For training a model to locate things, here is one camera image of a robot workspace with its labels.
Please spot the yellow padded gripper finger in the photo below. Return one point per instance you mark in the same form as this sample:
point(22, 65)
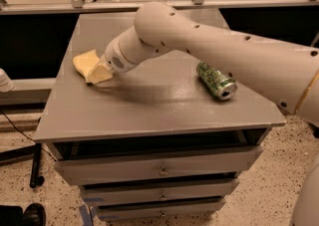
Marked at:
point(100, 70)

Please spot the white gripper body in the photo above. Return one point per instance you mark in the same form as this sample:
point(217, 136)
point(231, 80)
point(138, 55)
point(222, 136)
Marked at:
point(113, 58)

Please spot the yellow sponge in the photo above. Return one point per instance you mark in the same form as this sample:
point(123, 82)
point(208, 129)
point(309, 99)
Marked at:
point(85, 62)

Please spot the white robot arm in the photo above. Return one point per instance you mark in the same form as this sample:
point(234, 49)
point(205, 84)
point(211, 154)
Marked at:
point(285, 73)

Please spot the grey drawer cabinet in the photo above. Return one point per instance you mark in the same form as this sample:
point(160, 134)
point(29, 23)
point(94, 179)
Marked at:
point(160, 107)

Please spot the black stand leg with caster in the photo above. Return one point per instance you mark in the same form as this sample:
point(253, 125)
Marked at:
point(32, 152)

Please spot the green soda can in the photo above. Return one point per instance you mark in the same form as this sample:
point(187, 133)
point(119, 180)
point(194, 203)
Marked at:
point(222, 87)

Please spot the middle grey drawer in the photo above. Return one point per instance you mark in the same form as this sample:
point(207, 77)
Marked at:
point(162, 192)

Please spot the grey drawer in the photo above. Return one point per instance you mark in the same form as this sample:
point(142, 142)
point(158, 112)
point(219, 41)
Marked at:
point(162, 192)
point(158, 166)
point(159, 208)

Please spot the top grey drawer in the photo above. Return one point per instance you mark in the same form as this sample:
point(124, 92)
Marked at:
point(158, 166)

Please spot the black object bottom left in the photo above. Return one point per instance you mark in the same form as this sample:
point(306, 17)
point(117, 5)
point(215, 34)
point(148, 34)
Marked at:
point(33, 215)

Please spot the bottom grey drawer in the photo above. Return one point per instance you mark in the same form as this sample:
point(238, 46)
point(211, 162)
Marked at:
point(159, 208)

